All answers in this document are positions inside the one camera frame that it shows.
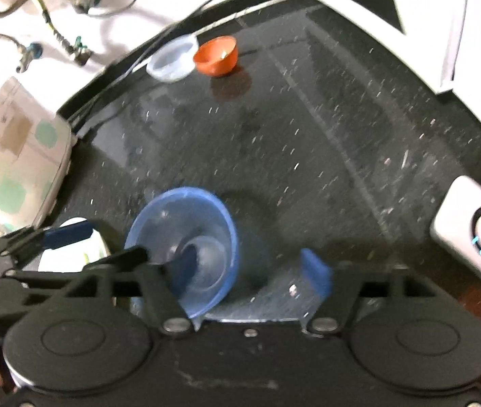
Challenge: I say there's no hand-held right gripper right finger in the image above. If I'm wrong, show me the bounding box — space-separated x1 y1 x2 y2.
302 249 440 336

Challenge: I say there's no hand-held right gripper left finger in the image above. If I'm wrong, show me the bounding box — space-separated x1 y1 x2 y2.
11 244 201 335

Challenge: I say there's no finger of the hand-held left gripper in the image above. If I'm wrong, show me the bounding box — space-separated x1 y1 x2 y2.
0 219 95 260

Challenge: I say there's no round white plate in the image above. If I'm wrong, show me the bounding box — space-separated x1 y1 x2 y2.
38 217 112 273

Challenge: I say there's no blue plastic bowl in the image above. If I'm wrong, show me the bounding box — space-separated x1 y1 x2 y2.
124 187 241 328

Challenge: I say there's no white rice cooker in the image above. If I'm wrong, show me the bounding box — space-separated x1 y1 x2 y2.
0 76 74 236

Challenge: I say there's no white power bank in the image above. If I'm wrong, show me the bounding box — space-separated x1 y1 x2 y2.
430 175 481 293

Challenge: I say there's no clear plastic bowl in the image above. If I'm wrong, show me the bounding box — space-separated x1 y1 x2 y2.
146 36 199 83

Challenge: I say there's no small orange bowl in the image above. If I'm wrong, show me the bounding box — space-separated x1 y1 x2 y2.
193 36 239 78

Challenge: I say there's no white microwave oven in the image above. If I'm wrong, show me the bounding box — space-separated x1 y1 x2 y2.
289 0 481 154

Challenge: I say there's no black power cord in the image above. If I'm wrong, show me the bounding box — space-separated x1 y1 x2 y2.
57 0 301 136

